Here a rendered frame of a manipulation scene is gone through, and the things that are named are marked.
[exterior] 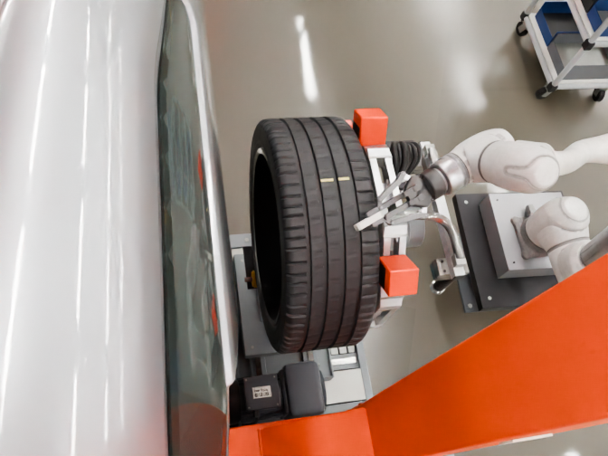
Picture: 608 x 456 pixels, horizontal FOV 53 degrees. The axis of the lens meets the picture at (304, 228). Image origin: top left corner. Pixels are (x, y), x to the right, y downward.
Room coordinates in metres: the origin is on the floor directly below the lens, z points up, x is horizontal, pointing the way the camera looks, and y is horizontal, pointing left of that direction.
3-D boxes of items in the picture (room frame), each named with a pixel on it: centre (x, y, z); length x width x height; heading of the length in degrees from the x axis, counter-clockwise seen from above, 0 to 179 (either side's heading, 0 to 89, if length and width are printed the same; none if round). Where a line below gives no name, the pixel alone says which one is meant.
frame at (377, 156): (0.83, -0.16, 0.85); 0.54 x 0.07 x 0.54; 28
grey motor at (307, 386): (0.38, -0.07, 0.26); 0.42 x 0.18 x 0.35; 118
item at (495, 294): (1.33, -0.87, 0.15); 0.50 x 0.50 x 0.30; 26
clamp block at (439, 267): (0.78, -0.42, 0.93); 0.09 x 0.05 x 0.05; 118
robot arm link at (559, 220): (1.32, -0.88, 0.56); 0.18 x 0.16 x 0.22; 33
